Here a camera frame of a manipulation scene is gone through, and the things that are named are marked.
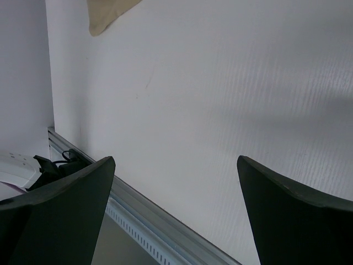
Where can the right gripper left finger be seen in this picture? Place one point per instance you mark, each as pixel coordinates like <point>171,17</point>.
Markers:
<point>60,222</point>

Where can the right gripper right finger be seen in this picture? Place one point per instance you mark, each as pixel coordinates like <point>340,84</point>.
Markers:
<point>293,223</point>

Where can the beige t shirt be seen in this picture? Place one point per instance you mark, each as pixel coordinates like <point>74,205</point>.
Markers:
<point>103,12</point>

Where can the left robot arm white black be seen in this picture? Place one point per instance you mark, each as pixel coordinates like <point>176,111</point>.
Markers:
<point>21,173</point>

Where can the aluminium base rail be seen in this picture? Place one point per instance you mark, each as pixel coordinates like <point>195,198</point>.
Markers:
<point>182,240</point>

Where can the white slotted cable duct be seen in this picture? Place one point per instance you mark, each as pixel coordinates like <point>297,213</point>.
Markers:
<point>142,235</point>

